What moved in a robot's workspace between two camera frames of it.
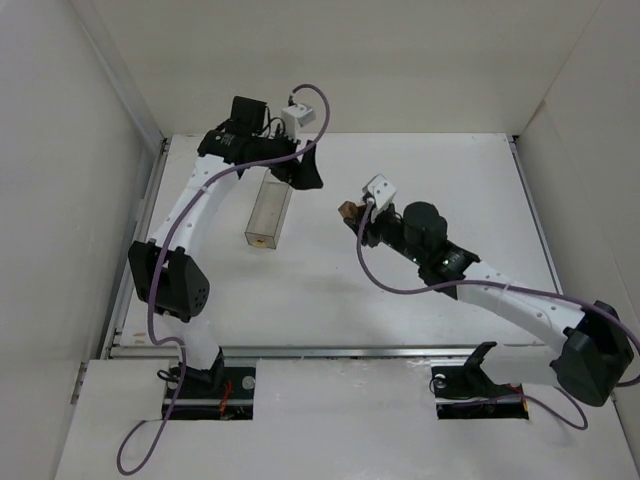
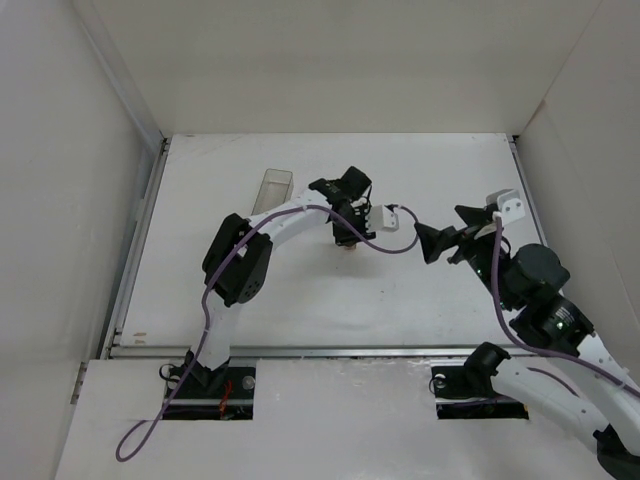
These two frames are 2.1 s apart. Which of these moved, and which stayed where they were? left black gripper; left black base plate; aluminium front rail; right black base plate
Moved: left black gripper
Stayed: right black base plate; left black base plate; aluminium front rail
